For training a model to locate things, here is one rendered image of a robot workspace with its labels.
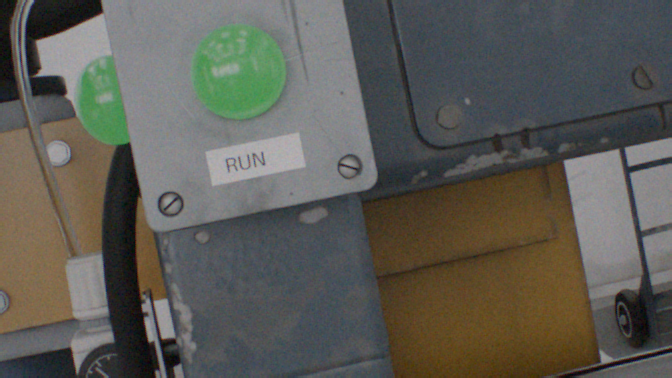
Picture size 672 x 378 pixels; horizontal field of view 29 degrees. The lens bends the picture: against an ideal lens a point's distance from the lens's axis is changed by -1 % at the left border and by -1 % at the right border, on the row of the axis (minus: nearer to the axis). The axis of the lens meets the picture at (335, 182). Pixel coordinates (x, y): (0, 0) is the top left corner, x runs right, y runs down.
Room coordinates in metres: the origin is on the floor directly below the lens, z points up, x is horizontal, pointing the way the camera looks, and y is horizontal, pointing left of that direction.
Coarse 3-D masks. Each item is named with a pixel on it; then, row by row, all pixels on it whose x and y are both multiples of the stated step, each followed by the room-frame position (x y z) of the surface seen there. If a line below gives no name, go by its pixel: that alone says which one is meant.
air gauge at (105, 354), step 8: (104, 344) 0.65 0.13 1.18; (112, 344) 0.65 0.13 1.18; (96, 352) 0.65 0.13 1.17; (104, 352) 0.64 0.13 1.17; (112, 352) 0.64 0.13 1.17; (88, 360) 0.64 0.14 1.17; (96, 360) 0.64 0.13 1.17; (104, 360) 0.65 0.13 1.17; (112, 360) 0.65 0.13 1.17; (80, 368) 0.64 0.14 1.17; (88, 368) 0.64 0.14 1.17; (96, 368) 0.64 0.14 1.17; (104, 368) 0.65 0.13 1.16; (112, 368) 0.65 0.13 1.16; (80, 376) 0.64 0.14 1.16; (88, 376) 0.64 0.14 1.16; (96, 376) 0.64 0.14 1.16; (104, 376) 0.65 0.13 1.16; (112, 376) 0.65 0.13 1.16; (120, 376) 0.65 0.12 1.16
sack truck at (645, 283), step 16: (624, 160) 5.51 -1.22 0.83; (656, 160) 5.59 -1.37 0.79; (624, 176) 5.52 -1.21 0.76; (640, 240) 5.51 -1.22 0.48; (640, 256) 5.51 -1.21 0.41; (640, 288) 5.57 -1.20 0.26; (624, 304) 5.60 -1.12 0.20; (640, 304) 5.55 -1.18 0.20; (624, 320) 5.62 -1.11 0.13; (640, 320) 5.52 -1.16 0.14; (656, 320) 5.50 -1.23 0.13; (624, 336) 5.68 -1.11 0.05; (640, 336) 5.54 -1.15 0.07; (656, 336) 5.50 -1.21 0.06
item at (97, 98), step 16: (96, 64) 0.42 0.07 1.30; (112, 64) 0.42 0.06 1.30; (80, 80) 0.42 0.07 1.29; (96, 80) 0.42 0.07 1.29; (112, 80) 0.42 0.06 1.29; (80, 96) 0.42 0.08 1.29; (96, 96) 0.42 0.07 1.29; (112, 96) 0.42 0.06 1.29; (80, 112) 0.42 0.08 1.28; (96, 112) 0.42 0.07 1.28; (112, 112) 0.42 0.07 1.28; (96, 128) 0.42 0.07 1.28; (112, 128) 0.42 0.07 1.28; (112, 144) 0.43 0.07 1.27
